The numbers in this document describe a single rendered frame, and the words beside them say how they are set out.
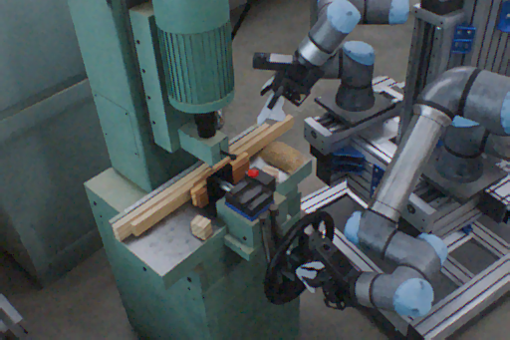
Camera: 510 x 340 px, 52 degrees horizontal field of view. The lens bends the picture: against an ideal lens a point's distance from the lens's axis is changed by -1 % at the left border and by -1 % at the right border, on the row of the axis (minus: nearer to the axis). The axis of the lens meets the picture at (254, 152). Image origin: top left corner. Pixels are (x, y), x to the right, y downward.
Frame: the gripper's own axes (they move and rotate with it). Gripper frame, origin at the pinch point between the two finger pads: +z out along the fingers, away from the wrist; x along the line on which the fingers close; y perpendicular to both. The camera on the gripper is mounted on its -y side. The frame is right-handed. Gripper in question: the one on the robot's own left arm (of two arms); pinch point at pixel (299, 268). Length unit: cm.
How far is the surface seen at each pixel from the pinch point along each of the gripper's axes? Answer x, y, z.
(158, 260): -22.2, -14.9, 23.7
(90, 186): -13, -31, 72
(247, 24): 231, -46, 256
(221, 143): 8.7, -32.3, 21.8
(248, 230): -2.0, -11.6, 11.2
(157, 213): -13.2, -22.7, 31.9
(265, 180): 9.1, -20.0, 10.7
